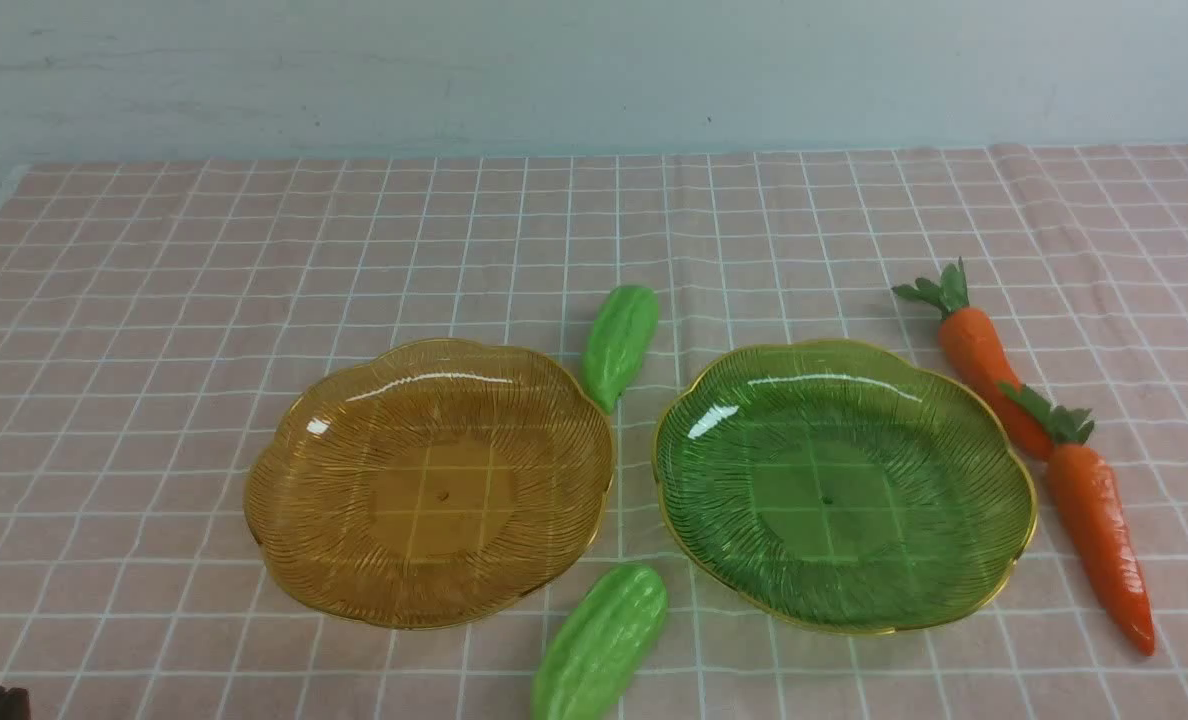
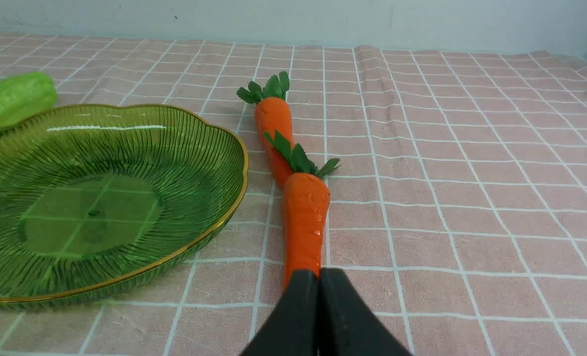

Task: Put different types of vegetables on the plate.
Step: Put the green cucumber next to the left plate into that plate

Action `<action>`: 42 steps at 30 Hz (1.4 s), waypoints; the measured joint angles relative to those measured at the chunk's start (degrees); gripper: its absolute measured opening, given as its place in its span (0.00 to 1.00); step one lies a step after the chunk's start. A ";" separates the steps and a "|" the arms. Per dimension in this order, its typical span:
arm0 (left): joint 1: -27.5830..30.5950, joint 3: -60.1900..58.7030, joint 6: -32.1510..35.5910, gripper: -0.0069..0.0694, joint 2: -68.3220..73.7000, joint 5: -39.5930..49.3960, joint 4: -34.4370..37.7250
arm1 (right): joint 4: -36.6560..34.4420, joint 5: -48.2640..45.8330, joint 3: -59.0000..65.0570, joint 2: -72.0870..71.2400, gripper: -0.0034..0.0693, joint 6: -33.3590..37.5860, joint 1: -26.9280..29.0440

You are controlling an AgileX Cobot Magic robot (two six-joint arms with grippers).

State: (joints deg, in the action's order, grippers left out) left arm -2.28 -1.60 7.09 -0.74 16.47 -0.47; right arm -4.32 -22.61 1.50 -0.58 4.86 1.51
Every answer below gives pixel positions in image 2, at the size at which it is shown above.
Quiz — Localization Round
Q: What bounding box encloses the green ribbed glass plate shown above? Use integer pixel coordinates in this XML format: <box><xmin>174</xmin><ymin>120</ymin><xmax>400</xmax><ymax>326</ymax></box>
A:
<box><xmin>0</xmin><ymin>104</ymin><xmax>249</xmax><ymax>311</ymax></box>

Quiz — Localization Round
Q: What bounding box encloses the orange toy carrot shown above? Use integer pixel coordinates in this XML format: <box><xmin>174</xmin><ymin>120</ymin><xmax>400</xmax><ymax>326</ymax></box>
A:
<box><xmin>236</xmin><ymin>71</ymin><xmax>293</xmax><ymax>188</ymax></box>
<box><xmin>264</xmin><ymin>131</ymin><xmax>339</xmax><ymax>288</ymax></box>

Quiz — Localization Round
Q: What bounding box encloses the pink checked tablecloth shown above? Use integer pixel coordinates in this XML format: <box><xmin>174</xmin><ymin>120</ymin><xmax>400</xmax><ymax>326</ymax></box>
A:
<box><xmin>0</xmin><ymin>33</ymin><xmax>587</xmax><ymax>356</ymax></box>

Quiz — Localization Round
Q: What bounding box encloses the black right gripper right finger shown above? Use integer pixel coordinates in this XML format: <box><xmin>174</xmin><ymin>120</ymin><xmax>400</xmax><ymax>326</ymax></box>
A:
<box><xmin>319</xmin><ymin>268</ymin><xmax>411</xmax><ymax>356</ymax></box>

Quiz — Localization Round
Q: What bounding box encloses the green toy bitter gourd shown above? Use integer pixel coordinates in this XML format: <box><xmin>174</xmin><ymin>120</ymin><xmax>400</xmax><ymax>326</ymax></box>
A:
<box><xmin>0</xmin><ymin>71</ymin><xmax>58</xmax><ymax>128</ymax></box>

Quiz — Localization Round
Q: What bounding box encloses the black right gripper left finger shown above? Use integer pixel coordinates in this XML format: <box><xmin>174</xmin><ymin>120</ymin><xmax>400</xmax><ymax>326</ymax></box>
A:
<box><xmin>241</xmin><ymin>270</ymin><xmax>318</xmax><ymax>356</ymax></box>

